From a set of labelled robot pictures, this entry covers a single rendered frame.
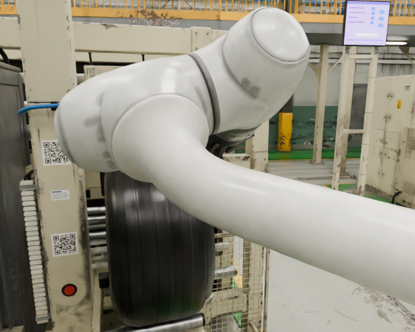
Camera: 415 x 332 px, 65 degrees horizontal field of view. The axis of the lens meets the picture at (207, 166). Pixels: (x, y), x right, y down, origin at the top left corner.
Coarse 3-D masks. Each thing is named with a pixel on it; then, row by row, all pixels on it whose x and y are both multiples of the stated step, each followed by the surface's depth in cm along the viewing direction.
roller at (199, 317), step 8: (176, 320) 112; (184, 320) 112; (192, 320) 113; (200, 320) 113; (120, 328) 108; (128, 328) 108; (136, 328) 108; (144, 328) 108; (152, 328) 109; (160, 328) 109; (168, 328) 110; (176, 328) 111; (184, 328) 112; (192, 328) 113
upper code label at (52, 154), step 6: (42, 144) 95; (48, 144) 95; (54, 144) 95; (42, 150) 95; (48, 150) 95; (54, 150) 96; (60, 150) 96; (42, 156) 95; (48, 156) 96; (54, 156) 96; (60, 156) 97; (48, 162) 96; (54, 162) 96; (60, 162) 97; (66, 162) 97
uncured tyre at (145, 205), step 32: (128, 192) 92; (160, 192) 94; (128, 224) 89; (160, 224) 90; (192, 224) 93; (128, 256) 88; (160, 256) 89; (192, 256) 92; (128, 288) 89; (160, 288) 91; (192, 288) 94; (128, 320) 96; (160, 320) 101
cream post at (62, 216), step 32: (32, 0) 87; (64, 0) 89; (32, 32) 88; (64, 32) 91; (32, 64) 90; (64, 64) 92; (32, 96) 91; (32, 128) 93; (64, 224) 101; (64, 256) 103; (64, 288) 105; (64, 320) 107
